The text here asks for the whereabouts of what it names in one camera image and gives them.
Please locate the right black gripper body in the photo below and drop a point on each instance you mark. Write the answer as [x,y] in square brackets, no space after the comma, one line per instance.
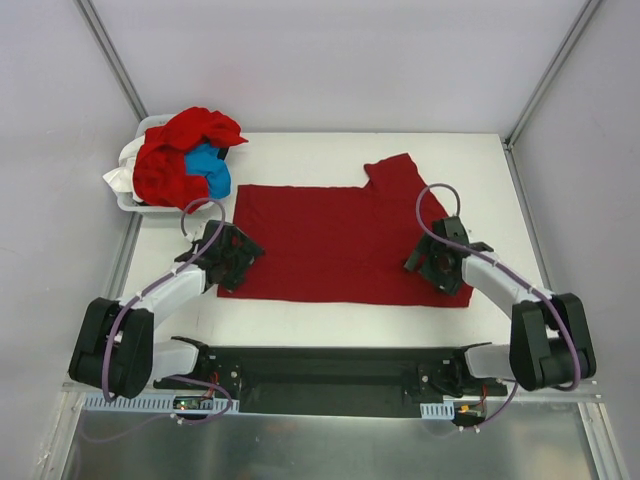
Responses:
[427,265]

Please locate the right grey cable duct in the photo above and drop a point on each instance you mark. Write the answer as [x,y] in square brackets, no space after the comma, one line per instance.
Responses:
[438,411]

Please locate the white t shirt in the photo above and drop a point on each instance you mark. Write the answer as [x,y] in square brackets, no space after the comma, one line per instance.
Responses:
[120,179]

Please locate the left grey cable duct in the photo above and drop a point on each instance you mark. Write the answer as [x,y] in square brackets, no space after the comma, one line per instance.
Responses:
[155,403]

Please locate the dark red t shirt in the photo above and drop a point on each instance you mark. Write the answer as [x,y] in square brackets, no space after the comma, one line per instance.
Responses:
[342,244]

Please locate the grey laundry basket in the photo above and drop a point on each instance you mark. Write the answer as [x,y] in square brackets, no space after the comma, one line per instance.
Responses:
[183,160]

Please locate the blue t shirt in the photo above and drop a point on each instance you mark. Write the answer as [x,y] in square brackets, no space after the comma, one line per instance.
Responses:
[208,162]

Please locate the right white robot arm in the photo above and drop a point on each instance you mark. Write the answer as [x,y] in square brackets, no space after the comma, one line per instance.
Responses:
[550,344]

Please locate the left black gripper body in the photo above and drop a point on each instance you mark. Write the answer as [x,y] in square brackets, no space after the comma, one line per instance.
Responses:
[242,260]

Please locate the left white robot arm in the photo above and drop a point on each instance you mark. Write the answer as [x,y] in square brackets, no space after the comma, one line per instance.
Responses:
[116,350]

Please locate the bright red t shirt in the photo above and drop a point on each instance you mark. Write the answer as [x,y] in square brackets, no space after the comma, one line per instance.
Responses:
[160,177]

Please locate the grey cable duct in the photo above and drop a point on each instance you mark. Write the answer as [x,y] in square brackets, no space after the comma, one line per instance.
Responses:
[438,411]
[155,403]

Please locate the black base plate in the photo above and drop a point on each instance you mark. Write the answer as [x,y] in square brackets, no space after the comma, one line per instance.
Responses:
[360,382]

